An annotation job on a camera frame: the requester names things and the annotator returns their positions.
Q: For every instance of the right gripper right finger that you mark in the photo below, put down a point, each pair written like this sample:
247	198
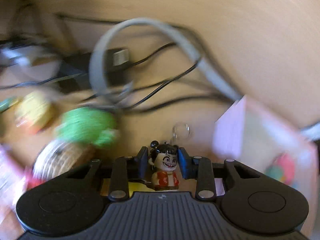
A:
198	168

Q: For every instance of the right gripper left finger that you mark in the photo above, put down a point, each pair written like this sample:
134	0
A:
125	169

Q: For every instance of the cartoon figurine keychain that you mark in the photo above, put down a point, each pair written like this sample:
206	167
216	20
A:
163	159

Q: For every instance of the red strawberry plush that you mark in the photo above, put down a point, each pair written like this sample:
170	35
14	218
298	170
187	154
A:
81	132

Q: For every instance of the pink cardboard box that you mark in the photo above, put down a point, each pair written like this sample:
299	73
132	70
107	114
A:
252	134

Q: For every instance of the black power adapter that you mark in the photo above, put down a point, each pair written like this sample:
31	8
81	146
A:
84	71

